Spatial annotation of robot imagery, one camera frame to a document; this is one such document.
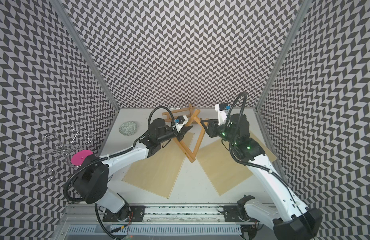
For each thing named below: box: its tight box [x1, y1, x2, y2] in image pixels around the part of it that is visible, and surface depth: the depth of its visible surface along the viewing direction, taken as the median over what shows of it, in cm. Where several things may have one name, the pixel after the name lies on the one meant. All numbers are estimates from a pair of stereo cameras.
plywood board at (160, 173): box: [122, 133, 195, 200], surface depth 85 cm
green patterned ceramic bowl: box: [119, 121, 137, 136], surface depth 107 cm
